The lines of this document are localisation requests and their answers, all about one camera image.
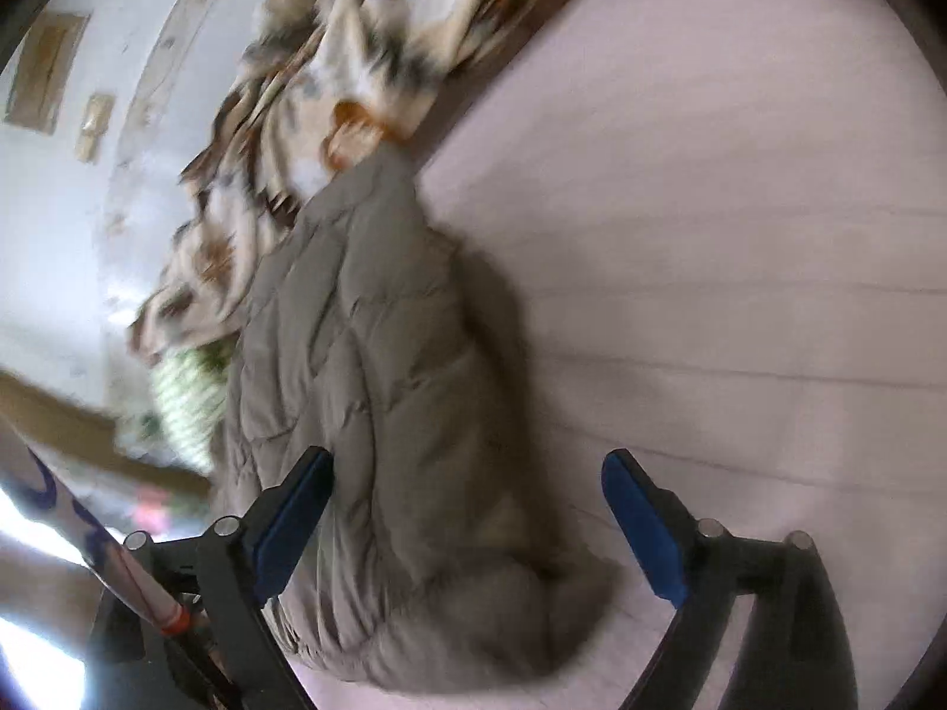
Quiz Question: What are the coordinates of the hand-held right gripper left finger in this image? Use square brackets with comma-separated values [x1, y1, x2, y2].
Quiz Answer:
[89, 446, 336, 710]

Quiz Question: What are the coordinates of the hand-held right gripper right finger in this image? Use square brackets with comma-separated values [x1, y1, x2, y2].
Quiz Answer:
[601, 448, 859, 710]

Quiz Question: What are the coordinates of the grey-brown puffer jacket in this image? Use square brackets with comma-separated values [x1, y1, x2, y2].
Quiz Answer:
[211, 151, 624, 690]

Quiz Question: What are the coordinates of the green checkered pillow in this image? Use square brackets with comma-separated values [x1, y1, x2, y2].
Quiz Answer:
[146, 344, 232, 476]

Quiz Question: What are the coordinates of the white blue patterned pole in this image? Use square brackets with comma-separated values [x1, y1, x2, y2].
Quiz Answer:
[0, 414, 191, 638]

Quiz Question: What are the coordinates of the pink quilted bed cover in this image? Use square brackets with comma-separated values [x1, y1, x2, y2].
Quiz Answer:
[281, 0, 942, 710]

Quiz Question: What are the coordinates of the beige floral blanket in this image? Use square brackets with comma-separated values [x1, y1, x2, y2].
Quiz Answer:
[129, 0, 546, 369]

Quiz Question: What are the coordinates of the small brass wall plate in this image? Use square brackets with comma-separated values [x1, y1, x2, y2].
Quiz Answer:
[75, 92, 118, 164]

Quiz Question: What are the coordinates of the large brass wall plate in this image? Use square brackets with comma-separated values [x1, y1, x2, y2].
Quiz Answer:
[5, 10, 92, 136]

